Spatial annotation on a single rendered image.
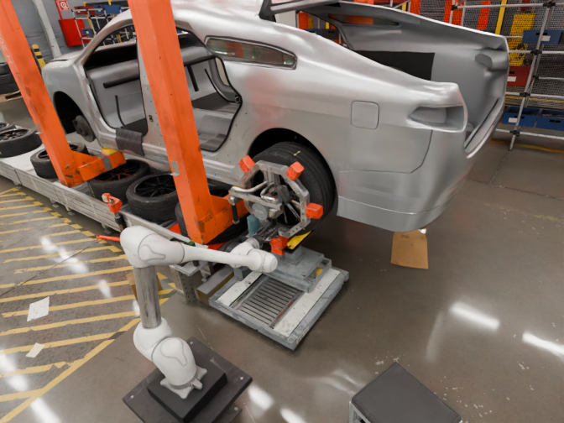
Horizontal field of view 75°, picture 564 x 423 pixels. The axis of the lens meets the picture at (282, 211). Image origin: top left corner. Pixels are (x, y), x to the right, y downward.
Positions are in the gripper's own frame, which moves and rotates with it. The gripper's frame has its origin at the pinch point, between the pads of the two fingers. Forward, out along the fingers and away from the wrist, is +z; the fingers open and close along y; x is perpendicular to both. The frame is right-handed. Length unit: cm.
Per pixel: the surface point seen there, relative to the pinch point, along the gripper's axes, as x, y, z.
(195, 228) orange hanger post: -17, -65, -12
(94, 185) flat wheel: -34, -242, 8
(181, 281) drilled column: -58, -73, -29
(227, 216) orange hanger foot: -20, -60, 16
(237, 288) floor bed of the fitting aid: -75, -45, 0
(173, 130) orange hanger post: 58, -63, -12
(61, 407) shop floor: -83, -77, -132
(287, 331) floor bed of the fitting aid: -75, 14, -15
